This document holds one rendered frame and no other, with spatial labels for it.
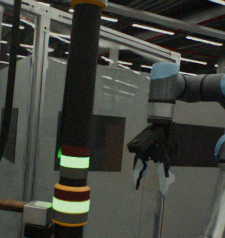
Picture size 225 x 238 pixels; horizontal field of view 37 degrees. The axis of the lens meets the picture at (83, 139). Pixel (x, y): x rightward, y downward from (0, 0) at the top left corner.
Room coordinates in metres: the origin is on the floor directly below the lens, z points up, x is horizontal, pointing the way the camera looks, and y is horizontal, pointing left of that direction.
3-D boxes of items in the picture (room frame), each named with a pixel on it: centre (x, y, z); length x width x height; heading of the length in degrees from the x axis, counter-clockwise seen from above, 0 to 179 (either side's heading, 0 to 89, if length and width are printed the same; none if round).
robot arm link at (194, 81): (0.99, -0.30, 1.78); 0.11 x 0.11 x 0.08; 37
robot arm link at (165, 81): (0.95, -0.21, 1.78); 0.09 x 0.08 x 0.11; 127
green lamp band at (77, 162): (0.40, 0.01, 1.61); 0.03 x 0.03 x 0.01
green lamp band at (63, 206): (0.40, 0.01, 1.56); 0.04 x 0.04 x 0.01
